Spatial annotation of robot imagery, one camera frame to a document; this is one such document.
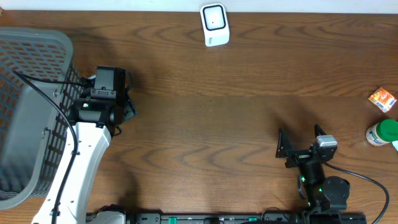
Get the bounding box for dark grey plastic basket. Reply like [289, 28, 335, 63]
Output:
[1, 27, 83, 210]

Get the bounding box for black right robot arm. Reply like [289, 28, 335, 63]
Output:
[275, 125, 350, 223]

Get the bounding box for light green tissue pack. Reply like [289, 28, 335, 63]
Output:
[391, 141, 398, 151]

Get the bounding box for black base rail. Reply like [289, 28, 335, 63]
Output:
[83, 212, 368, 224]

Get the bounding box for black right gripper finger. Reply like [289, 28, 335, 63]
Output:
[275, 128, 293, 158]
[314, 124, 326, 137]

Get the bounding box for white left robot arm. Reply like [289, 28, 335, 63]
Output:
[33, 66, 136, 223]

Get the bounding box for small orange snack box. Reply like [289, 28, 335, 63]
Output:
[368, 87, 397, 113]

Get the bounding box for green lid jar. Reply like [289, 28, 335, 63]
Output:
[366, 119, 397, 146]

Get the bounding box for white barcode scanner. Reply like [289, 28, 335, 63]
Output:
[200, 3, 230, 47]

